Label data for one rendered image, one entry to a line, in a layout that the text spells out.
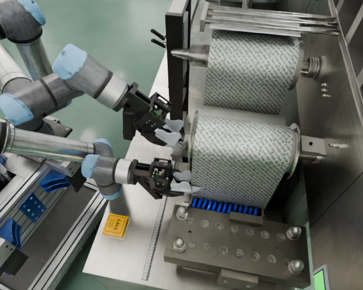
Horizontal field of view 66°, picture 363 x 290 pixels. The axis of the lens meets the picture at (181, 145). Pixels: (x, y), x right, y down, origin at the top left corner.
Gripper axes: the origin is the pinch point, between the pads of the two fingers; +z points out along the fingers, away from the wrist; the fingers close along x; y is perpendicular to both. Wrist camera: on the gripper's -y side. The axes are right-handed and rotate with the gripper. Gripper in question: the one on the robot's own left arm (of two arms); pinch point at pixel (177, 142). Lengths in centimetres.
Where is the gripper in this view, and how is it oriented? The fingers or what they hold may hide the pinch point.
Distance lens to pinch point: 76.8
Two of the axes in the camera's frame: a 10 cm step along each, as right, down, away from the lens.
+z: 7.5, 5.0, 4.2
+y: 6.3, -3.7, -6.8
